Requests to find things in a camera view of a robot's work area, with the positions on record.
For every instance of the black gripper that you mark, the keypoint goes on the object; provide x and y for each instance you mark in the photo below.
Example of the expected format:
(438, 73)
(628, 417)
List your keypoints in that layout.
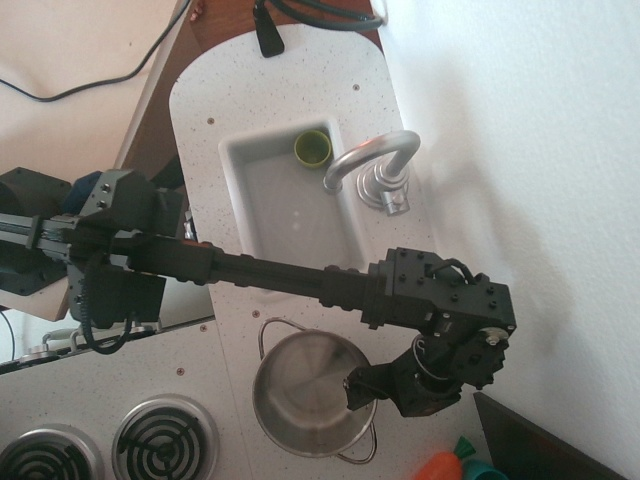
(430, 375)

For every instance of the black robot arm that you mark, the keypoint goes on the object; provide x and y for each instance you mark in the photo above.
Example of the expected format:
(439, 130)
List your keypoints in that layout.
(111, 235)

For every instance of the stainless steel pot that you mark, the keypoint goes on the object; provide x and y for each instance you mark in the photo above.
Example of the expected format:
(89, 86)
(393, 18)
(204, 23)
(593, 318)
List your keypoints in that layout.
(298, 395)

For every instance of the orange toy carrot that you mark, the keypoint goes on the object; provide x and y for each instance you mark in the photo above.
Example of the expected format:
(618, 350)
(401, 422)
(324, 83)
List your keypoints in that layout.
(447, 465)

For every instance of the teal plastic cup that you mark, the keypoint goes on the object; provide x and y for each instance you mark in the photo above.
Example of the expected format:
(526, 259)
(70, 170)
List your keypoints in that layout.
(479, 470)

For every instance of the dark panel corner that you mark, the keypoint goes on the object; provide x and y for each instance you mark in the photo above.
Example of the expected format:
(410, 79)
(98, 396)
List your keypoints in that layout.
(581, 441)

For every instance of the white toy sink basin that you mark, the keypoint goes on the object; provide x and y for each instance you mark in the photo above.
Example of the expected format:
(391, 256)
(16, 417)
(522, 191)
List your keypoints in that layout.
(281, 208)

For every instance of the silver toy faucet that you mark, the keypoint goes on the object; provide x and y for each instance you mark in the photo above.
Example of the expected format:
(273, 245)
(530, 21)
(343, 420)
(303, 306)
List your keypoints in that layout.
(382, 181)

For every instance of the right stove burner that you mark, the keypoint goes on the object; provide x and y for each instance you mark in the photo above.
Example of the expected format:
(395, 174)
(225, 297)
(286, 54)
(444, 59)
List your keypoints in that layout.
(166, 437)

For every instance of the stove burner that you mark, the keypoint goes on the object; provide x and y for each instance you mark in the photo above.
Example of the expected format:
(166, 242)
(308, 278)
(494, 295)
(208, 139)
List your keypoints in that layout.
(52, 452)
(166, 437)

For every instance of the white toy kitchen counter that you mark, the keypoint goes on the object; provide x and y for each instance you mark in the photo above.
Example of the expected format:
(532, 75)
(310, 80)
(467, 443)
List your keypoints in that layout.
(235, 116)

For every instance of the green plastic cup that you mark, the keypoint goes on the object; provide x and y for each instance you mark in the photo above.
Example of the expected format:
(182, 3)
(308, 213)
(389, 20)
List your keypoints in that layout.
(312, 148)

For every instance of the left stove burner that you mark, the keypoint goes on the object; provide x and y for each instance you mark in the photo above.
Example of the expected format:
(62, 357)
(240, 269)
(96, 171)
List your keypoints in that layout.
(52, 452)

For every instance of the black strap clip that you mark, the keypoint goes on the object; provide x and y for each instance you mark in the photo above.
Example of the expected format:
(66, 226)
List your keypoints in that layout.
(269, 40)

